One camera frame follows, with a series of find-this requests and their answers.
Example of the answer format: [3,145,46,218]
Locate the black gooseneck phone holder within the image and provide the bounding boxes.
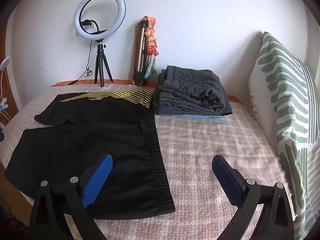
[83,19,105,34]

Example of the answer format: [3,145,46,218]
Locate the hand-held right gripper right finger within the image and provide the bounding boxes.
[211,155,295,240]

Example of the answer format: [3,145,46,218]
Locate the black ring light cable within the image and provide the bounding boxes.
[51,40,93,87]

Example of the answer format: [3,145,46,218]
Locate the light blue folded garment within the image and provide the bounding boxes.
[180,114,222,120]

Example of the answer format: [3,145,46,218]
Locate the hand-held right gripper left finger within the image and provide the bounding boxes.
[29,154,113,240]

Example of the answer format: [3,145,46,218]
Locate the white ring light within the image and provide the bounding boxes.
[73,0,126,40]

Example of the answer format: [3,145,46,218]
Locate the small black tripod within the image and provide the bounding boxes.
[94,39,114,87]

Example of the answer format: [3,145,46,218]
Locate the green striped white pillow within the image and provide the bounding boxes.
[249,32,320,240]

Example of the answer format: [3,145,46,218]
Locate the folded silver tripod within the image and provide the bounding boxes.
[132,22,148,85]

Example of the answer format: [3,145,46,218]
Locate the pink plaid blanket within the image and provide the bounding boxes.
[0,84,293,240]

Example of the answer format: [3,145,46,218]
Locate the grey tweed folded pants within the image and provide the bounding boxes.
[157,65,225,113]

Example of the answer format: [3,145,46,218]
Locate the dark grey folded garment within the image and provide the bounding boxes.
[153,90,233,117]

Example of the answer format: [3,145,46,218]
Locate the black pants with yellow stripes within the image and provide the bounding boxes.
[4,89,176,220]

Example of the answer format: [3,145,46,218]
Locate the floral folded umbrella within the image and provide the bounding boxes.
[141,16,160,80]

